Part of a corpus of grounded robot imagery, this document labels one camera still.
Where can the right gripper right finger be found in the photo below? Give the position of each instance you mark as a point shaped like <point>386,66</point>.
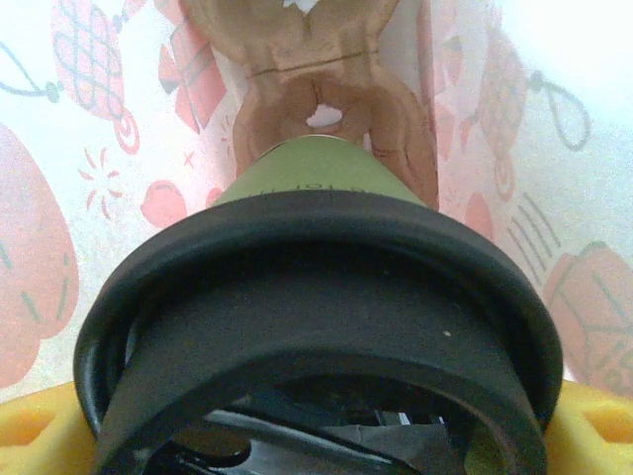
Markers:
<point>593,435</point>

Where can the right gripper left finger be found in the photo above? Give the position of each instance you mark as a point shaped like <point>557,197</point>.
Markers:
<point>34,435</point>

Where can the red and white paper bag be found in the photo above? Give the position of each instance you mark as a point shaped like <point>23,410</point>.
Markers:
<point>74,148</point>

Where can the black plastic cup lid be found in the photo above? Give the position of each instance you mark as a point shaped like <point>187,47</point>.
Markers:
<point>316,297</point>

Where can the green paper coffee cup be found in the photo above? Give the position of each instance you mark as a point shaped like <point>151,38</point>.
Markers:
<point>321,168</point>

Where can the brown pulp cup carrier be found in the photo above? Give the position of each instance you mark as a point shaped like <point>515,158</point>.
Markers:
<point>316,44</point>

